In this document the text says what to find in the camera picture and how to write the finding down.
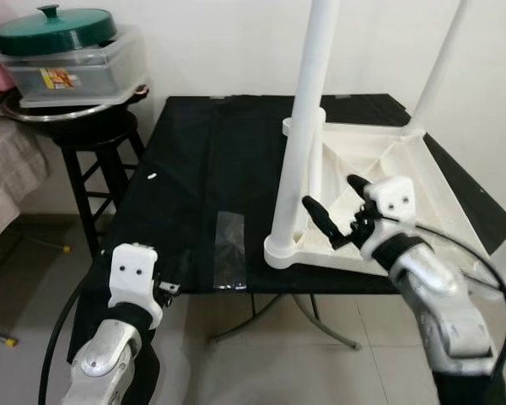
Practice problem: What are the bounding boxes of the clear plastic bag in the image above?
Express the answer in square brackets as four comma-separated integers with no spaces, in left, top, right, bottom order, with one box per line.
[213,211,247,289]

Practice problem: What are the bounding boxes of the white plastic table top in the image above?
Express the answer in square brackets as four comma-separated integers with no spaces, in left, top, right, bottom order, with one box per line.
[264,118,506,292]

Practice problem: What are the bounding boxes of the grey metal table leg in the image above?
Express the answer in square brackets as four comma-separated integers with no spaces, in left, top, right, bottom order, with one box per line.
[207,291,283,344]
[293,291,363,351]

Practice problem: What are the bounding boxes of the black tablecloth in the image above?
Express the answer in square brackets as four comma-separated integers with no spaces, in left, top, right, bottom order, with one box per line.
[67,94,506,405]

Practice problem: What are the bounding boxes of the grey rod yellow tip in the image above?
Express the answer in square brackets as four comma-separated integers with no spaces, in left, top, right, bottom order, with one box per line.
[30,239,71,254]
[0,325,18,348]

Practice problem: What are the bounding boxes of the black stool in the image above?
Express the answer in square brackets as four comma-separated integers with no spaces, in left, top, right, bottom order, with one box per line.
[46,110,148,258]

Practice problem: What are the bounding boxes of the green lid clear box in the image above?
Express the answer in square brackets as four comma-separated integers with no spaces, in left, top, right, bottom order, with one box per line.
[0,4,148,106]

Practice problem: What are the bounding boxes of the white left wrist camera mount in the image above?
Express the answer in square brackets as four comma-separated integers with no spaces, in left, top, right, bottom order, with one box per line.
[108,243,165,330]

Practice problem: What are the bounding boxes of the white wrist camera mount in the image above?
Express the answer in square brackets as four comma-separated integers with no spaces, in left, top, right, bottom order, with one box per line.
[108,243,165,330]
[360,175,418,264]

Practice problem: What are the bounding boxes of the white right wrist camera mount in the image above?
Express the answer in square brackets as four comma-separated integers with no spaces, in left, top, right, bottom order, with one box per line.
[360,175,418,264]

